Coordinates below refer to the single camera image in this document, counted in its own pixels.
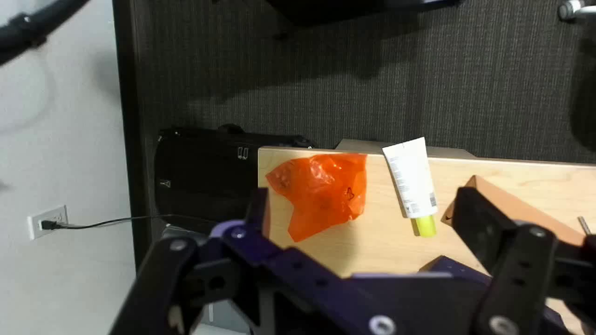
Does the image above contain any black case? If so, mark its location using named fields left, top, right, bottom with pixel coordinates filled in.
left=153, top=124, right=313, bottom=234

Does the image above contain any orange plastic bag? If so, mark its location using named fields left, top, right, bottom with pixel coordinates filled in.
left=265, top=152, right=369, bottom=243

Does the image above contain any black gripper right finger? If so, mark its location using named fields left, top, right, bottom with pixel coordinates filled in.
left=451, top=184, right=596, bottom=335

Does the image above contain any light wooden box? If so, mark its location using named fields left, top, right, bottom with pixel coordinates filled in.
left=442, top=173, right=587, bottom=249

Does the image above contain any metal stand leg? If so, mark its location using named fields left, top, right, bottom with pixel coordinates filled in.
left=556, top=0, right=596, bottom=24

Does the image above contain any white wall outlet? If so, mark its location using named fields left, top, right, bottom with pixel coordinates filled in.
left=27, top=204, right=70, bottom=242

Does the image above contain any black power cable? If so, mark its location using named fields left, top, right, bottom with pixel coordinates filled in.
left=40, top=214, right=164, bottom=232

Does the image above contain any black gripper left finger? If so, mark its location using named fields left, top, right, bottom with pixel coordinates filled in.
left=110, top=184, right=271, bottom=335

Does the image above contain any thick black cable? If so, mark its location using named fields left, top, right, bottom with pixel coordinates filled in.
left=0, top=0, right=90, bottom=65

